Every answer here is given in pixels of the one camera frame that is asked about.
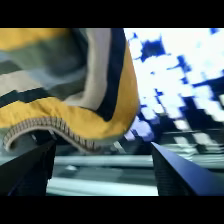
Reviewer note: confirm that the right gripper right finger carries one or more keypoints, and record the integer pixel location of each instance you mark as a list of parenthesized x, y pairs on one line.
[(181, 175)]

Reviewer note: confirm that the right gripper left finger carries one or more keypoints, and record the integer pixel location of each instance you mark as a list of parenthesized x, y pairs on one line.
[(28, 173)]

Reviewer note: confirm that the yellow striped garment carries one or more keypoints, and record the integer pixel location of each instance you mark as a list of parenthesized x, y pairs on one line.
[(76, 86)]

